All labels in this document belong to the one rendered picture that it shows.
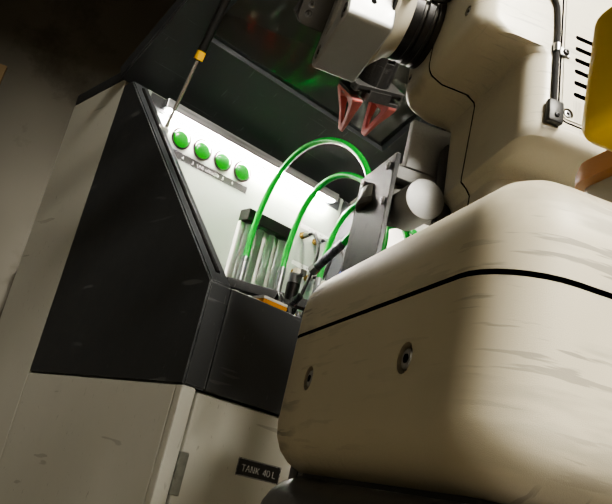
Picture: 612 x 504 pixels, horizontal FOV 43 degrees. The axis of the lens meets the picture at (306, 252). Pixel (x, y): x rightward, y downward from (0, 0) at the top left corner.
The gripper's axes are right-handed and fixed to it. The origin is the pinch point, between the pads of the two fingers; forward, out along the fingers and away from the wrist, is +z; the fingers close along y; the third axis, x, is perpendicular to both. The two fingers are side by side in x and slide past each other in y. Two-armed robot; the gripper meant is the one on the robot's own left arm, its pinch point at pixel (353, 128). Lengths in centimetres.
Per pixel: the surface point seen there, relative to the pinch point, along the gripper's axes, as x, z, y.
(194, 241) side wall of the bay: 14.1, 18.9, 28.8
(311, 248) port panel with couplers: -35, 48, -26
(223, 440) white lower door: 40, 37, 26
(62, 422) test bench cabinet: 15, 59, 41
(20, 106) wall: -268, 127, 10
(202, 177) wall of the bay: -39, 34, 7
